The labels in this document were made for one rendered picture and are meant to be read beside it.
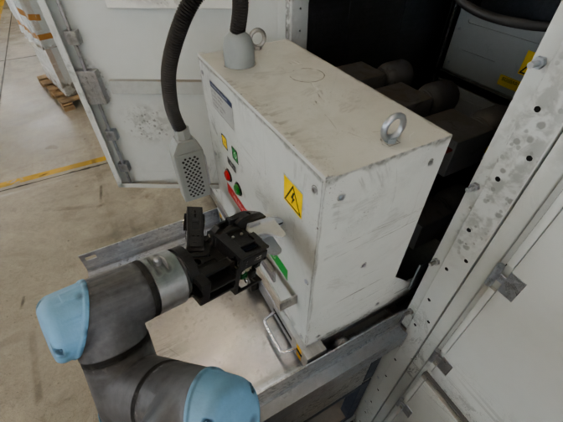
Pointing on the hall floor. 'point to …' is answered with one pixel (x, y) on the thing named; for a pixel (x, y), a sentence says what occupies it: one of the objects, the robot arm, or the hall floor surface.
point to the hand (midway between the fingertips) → (274, 221)
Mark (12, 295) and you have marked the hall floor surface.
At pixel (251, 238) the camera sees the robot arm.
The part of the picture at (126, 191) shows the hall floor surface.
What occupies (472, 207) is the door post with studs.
